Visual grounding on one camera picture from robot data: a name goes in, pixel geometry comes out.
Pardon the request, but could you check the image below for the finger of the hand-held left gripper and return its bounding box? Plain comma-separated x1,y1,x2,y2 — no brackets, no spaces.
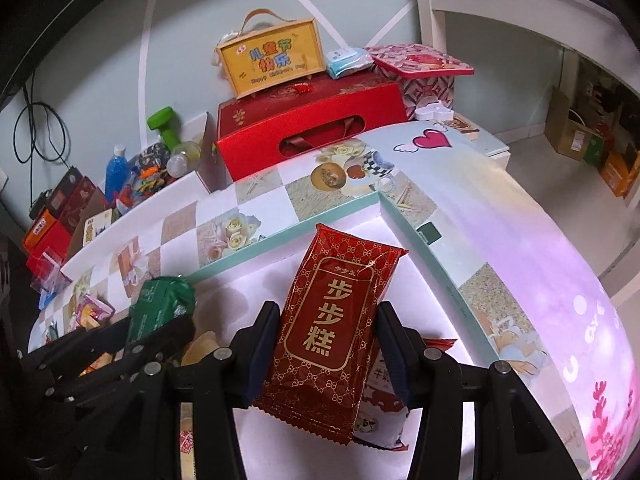
22,319,132,377
45,315,197,404

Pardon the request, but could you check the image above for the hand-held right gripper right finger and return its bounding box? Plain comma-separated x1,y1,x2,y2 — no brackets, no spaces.
376,301,581,480

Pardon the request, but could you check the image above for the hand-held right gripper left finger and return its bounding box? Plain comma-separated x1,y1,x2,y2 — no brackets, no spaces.
100,301,281,480

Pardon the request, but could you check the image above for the teal-rimmed white tray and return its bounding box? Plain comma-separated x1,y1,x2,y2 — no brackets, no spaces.
125,194,501,480

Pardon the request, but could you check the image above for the red gold-print snack packet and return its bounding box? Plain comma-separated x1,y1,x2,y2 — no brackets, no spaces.
255,223,410,447

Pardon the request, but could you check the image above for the green snack packet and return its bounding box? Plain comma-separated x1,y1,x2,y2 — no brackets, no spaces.
125,276,197,347

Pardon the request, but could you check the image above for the pink snack packet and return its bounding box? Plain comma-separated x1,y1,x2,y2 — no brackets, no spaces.
75,294,117,328

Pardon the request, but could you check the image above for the red white snack packet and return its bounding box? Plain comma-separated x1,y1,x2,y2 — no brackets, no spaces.
352,337,412,450

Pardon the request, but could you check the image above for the yellow chip packet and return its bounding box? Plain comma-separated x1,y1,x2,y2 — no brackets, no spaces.
181,331,228,367

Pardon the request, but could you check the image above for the clear plastic box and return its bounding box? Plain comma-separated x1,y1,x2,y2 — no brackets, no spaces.
30,252,68,306

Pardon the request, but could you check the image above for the cartoon print carton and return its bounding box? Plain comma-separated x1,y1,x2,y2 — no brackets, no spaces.
82,210,113,246

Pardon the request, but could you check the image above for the white storage bin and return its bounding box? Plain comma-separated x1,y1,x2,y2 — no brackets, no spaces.
60,110,231,281

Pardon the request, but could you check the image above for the black power adapter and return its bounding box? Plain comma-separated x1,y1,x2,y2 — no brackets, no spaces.
30,190,53,218

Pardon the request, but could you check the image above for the dark brown box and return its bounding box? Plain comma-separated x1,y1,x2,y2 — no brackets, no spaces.
47,167,96,231

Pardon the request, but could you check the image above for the blue bottle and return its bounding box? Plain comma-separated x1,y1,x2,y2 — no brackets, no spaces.
105,145,128,206

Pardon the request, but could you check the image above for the pile of colourful toys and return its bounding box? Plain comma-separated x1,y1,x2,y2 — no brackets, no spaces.
127,145,168,196

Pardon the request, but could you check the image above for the clear plastic jar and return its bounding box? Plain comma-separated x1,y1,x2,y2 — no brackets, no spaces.
167,142,201,176

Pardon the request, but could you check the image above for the red gift box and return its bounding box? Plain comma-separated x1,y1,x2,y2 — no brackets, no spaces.
216,72,408,181

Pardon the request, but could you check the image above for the green dumbbell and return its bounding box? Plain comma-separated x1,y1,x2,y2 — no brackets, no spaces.
147,108,183,151

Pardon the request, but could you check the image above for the white plastic holder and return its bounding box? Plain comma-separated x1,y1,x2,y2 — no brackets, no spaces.
414,101,455,122

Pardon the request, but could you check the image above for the brown cardboard box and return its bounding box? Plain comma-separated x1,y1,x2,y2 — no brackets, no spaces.
544,87,601,161

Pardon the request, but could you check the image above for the orange cardboard box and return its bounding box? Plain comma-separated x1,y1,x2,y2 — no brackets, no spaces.
600,147,640,197

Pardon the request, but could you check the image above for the red patterned box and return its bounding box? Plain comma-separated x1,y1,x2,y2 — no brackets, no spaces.
367,44,476,121

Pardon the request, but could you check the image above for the light blue tissue pack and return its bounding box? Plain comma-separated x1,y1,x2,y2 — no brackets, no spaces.
325,47,373,80

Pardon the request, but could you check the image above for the black television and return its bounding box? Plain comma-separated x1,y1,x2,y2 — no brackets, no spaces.
0,0,168,111

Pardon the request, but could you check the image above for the white shelf unit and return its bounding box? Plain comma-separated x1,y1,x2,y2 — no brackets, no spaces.
412,0,640,161

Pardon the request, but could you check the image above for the black cable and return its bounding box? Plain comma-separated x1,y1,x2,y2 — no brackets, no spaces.
12,102,73,166

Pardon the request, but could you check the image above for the yellow gift box with handle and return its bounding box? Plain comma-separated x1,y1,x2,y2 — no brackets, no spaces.
216,8,323,100

